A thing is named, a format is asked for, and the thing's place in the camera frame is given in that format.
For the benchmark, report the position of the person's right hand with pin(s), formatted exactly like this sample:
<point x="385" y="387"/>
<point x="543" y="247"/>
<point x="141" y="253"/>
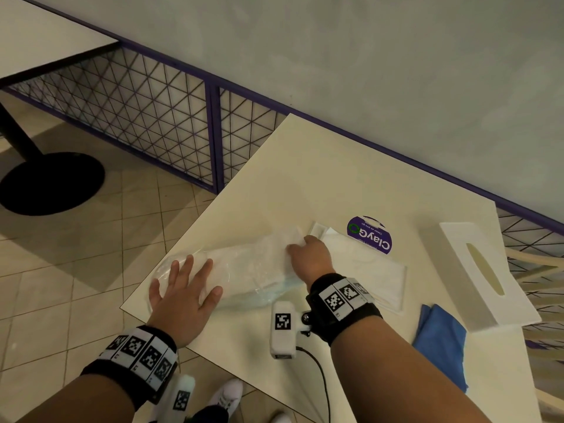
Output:
<point x="310" y="259"/>

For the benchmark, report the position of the person's left hand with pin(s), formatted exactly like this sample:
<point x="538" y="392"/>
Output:
<point x="180" y="303"/>

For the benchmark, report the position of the white tissue box base tray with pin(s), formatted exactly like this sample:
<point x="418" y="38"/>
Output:
<point x="317" y="229"/>

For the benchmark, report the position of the clear plastic tissue wrapper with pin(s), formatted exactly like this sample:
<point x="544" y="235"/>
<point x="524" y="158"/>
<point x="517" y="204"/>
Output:
<point x="238" y="268"/>

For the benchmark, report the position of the blue cleaning cloth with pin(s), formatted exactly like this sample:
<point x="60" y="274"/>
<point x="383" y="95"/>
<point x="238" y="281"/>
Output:
<point x="440" y="343"/>

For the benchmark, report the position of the white tissue box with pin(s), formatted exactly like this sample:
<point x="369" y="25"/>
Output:
<point x="484" y="277"/>

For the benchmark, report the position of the person's right forearm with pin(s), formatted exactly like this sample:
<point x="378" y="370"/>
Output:
<point x="396" y="378"/>

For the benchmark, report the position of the person's dark clothing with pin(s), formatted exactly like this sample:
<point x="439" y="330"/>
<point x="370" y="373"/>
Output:
<point x="207" y="415"/>

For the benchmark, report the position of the round purple sticker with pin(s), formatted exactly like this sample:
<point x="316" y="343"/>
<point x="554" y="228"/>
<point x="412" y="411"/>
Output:
<point x="372" y="235"/>

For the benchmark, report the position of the black left wristband with markers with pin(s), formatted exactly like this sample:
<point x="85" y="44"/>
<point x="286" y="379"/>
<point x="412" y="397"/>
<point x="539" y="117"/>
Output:
<point x="132" y="361"/>

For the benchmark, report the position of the white shoe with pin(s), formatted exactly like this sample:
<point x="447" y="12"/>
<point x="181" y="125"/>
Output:
<point x="282" y="418"/>
<point x="227" y="394"/>

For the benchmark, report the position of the purple mesh railing fence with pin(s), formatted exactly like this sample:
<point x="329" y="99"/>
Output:
<point x="154" y="105"/>

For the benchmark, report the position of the cream slatted chair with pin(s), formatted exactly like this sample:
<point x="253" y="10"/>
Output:
<point x="542" y="277"/>

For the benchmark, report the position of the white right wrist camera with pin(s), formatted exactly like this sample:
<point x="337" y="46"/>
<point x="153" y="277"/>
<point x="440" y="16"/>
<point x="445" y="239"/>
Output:
<point x="283" y="330"/>

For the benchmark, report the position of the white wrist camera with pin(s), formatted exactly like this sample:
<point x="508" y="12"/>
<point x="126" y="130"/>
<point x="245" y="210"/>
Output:
<point x="181" y="398"/>
<point x="283" y="330"/>

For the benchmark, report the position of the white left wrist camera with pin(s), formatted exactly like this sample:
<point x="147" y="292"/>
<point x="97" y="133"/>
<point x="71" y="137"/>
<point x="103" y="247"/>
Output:
<point x="181" y="398"/>

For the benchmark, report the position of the table with black pedestal base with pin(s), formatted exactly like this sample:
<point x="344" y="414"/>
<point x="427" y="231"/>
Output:
<point x="53" y="185"/>

